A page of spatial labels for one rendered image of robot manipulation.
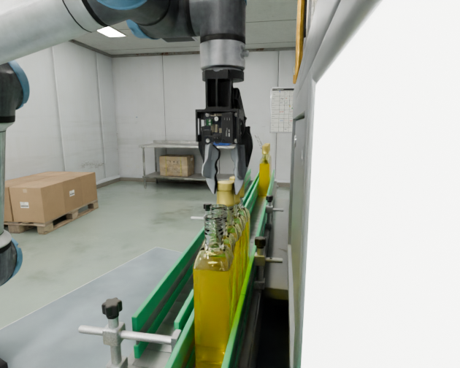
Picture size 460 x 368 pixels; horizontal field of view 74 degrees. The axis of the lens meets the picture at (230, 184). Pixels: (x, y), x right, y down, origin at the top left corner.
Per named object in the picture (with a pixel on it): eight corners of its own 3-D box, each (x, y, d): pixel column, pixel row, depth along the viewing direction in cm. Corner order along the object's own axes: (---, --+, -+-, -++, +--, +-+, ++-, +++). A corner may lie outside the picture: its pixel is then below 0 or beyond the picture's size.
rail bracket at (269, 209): (282, 231, 117) (284, 197, 114) (264, 230, 118) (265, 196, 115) (282, 228, 120) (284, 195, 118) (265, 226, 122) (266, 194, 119)
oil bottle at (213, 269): (228, 380, 48) (228, 254, 44) (194, 375, 49) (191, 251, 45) (234, 354, 54) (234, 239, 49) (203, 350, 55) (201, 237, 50)
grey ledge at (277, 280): (296, 325, 76) (298, 283, 74) (261, 321, 78) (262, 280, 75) (290, 215, 168) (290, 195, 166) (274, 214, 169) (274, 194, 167)
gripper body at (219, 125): (193, 146, 49) (192, 68, 47) (207, 143, 58) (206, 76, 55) (240, 147, 48) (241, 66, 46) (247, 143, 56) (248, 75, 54)
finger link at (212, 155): (191, 196, 53) (198, 143, 51) (201, 189, 59) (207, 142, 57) (209, 199, 53) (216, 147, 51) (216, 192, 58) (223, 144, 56)
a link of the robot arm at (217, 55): (207, 51, 55) (251, 50, 53) (207, 78, 56) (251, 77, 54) (194, 40, 48) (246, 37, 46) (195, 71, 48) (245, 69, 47)
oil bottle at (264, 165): (269, 196, 170) (269, 146, 165) (258, 196, 171) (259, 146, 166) (269, 194, 176) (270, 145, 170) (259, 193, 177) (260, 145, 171)
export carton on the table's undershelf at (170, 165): (158, 175, 619) (158, 155, 611) (169, 172, 660) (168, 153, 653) (187, 177, 602) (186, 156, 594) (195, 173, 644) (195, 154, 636)
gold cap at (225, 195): (233, 207, 56) (233, 183, 55) (214, 206, 56) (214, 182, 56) (236, 202, 59) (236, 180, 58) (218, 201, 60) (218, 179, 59)
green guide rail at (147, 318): (139, 359, 52) (136, 317, 50) (133, 358, 52) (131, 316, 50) (250, 179, 221) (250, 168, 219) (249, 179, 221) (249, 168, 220)
